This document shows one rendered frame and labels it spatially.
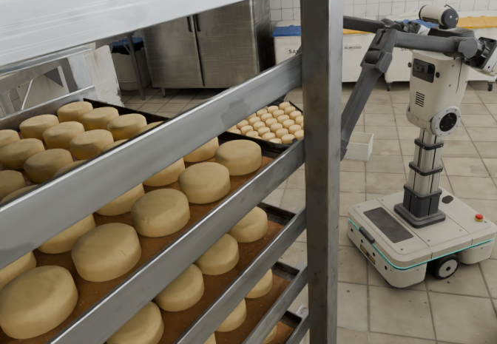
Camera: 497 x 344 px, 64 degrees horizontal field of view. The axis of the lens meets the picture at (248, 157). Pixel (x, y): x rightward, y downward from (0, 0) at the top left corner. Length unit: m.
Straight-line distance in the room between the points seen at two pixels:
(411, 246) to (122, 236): 2.01
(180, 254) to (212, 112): 0.11
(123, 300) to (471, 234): 2.24
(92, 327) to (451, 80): 1.88
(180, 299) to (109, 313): 0.12
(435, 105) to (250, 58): 3.03
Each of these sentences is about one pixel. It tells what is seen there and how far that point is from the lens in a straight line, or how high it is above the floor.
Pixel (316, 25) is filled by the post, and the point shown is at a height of 1.63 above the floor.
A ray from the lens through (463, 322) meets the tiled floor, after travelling 2.33.
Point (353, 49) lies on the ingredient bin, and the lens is 4.85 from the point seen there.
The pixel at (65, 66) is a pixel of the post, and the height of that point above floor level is 1.55.
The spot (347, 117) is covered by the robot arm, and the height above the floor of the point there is 1.11.
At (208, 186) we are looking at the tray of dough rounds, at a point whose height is 1.51.
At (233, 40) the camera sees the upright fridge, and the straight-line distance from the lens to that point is 4.75.
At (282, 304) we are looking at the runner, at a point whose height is 1.32.
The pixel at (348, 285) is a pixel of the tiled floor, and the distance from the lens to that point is 2.37.
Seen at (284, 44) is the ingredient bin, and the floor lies 0.60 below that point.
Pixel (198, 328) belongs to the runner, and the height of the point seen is 1.42.
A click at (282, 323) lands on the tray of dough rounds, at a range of 0.62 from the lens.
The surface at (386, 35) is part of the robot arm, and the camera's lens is 1.55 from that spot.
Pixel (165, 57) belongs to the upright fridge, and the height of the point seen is 0.56.
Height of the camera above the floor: 1.71
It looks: 28 degrees down
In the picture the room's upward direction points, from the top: 6 degrees counter-clockwise
